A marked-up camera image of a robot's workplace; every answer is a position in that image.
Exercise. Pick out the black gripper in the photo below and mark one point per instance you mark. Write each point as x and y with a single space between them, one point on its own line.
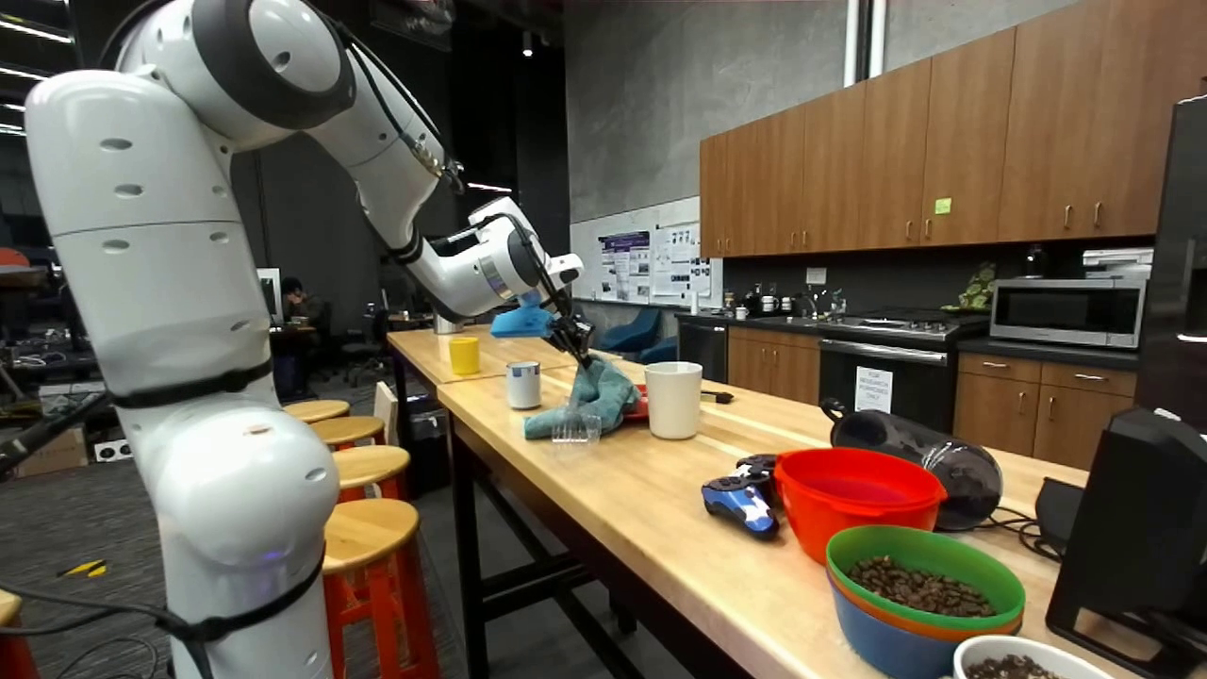
564 306

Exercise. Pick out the teal cloth towel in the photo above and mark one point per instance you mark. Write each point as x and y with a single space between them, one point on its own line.
590 402

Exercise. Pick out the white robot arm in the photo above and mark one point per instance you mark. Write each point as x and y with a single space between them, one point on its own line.
136 252

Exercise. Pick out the blue lounge chair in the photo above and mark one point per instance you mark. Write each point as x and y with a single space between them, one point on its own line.
629 332

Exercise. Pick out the small white cup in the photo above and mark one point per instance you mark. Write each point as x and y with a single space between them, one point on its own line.
522 386

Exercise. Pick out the clear plastic measuring cup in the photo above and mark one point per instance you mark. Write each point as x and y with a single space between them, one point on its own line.
576 439

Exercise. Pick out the white poster board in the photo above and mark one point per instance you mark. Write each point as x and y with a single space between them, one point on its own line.
648 262

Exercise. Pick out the tall white cup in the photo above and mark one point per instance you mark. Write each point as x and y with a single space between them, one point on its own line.
678 402

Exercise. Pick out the yellow mug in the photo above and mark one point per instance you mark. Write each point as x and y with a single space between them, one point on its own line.
466 358

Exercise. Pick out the black marker pen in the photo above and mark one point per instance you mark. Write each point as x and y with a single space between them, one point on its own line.
720 399

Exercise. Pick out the wooden stool with orange legs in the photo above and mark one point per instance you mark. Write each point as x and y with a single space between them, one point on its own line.
380 552
370 471
346 433
12 637
316 409

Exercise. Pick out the black built-in oven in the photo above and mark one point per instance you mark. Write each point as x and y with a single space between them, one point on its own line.
879 380

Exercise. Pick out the red bowl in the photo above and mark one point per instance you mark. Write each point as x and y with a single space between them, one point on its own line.
854 495

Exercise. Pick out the green sticker on cabinet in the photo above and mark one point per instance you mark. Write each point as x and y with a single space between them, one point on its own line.
942 207

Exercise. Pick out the green potted plant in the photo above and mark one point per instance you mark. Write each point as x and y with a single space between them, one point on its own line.
976 293

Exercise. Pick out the green bowl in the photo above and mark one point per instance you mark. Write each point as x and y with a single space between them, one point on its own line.
926 561

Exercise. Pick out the orange bowl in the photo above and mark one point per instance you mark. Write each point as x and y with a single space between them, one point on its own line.
879 624

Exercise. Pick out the blue bowl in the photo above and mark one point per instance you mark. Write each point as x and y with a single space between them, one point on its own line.
887 652

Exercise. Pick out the brown wooden lower cabinets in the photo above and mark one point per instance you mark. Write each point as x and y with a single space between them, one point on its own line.
1044 402

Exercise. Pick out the brown wooden cabinets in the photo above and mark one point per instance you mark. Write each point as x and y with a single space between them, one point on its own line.
1004 136
1044 402

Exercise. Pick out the brown wooden upper cabinets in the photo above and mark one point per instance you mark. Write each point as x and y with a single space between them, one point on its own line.
1004 136

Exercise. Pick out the silver microwave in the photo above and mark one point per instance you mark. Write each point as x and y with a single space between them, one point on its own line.
1065 312

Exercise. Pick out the white bowl with beans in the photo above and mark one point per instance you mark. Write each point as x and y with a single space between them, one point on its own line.
1025 661

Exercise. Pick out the black speaker box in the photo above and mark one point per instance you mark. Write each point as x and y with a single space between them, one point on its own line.
1137 529

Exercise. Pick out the stainless steel refrigerator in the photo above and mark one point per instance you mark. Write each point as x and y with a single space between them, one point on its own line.
1177 277

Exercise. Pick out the black frame of mug table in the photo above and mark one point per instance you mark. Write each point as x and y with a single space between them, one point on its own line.
396 380

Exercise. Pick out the black frame of plate table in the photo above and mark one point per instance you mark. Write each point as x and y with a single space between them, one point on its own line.
471 552

